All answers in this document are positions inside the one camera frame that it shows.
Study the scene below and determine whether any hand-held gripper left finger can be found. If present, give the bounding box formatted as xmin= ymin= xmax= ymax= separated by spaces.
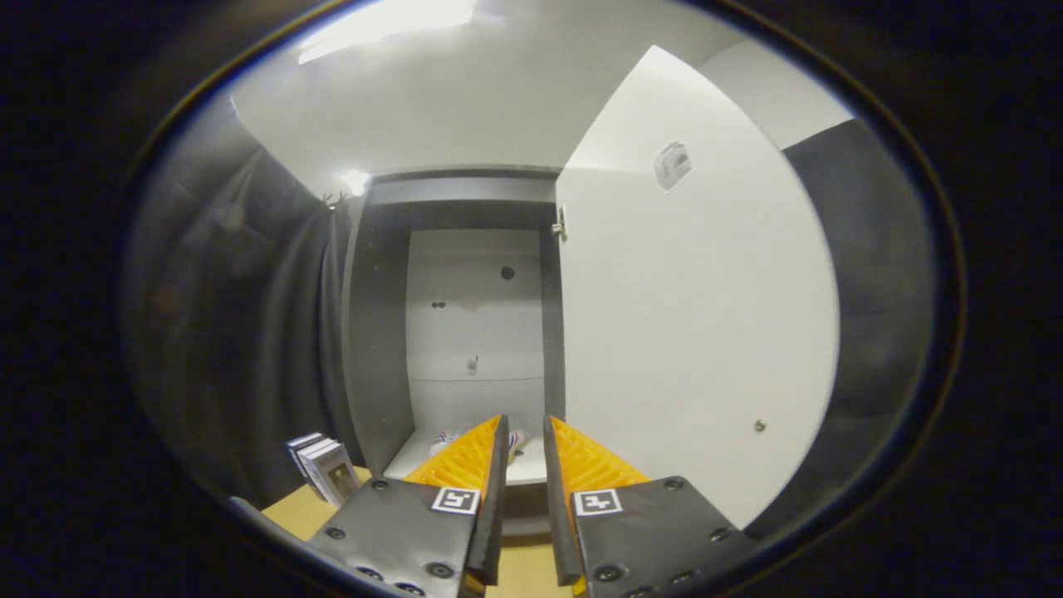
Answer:
xmin=307 ymin=414 xmax=510 ymax=598

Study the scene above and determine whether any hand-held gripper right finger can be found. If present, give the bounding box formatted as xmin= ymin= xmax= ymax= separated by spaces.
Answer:
xmin=544 ymin=415 xmax=761 ymax=598

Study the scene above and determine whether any grey shoe cabinet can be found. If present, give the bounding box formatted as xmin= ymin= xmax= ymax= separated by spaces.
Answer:
xmin=340 ymin=166 xmax=570 ymax=537

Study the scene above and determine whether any cabinet shelf board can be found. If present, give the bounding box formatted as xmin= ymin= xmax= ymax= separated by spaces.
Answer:
xmin=384 ymin=426 xmax=549 ymax=487

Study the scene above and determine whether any grey cover book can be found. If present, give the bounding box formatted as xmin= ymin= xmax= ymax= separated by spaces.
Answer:
xmin=299 ymin=440 xmax=362 ymax=507

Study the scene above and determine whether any blue cover book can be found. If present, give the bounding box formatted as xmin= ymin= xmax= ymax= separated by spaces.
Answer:
xmin=287 ymin=432 xmax=329 ymax=478

